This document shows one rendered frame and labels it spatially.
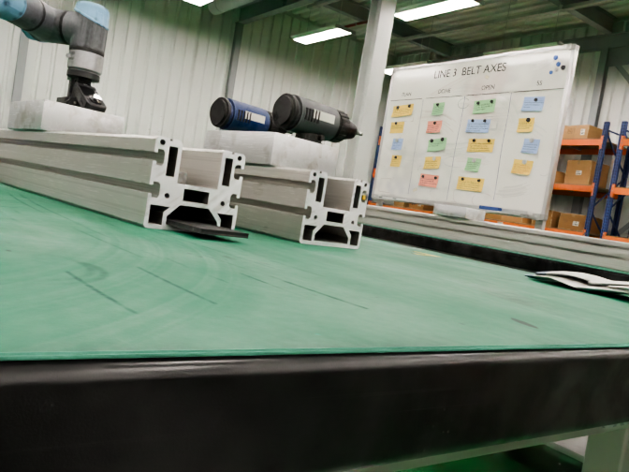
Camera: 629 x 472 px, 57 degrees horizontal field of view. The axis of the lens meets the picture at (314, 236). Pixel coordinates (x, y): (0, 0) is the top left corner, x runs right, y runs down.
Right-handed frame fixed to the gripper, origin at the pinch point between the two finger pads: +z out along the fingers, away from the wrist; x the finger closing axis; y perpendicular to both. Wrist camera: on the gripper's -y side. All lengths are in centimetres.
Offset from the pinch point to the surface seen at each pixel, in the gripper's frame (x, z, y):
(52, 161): 23, 1, -59
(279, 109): -11, -13, -59
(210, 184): 15, 1, -85
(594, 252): -135, 1, -61
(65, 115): 21, -5, -54
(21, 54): -239, -186, 1048
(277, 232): 4, 5, -82
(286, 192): 4, 0, -83
